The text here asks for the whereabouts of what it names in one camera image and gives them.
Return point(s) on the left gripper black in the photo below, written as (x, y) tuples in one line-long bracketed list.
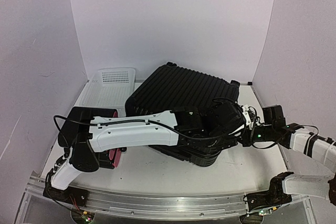
[(233, 142)]

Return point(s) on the aluminium front rail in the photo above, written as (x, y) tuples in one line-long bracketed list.
[(149, 207)]

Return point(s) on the black ribbed hard suitcase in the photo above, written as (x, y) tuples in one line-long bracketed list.
[(171, 86)]

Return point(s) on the black pink small suitcase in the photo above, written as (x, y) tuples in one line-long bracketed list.
[(107, 155)]

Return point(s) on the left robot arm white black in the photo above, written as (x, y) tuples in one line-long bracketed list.
[(112, 133)]

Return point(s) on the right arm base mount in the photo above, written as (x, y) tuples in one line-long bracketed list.
[(273, 197)]

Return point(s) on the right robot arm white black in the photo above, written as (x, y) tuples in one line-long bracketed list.
[(299, 139)]

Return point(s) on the white perforated plastic basket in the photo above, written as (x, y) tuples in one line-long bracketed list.
[(108, 89)]

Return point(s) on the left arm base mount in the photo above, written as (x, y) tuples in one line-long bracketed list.
[(70, 195)]

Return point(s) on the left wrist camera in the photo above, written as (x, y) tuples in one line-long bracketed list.
[(228, 115)]

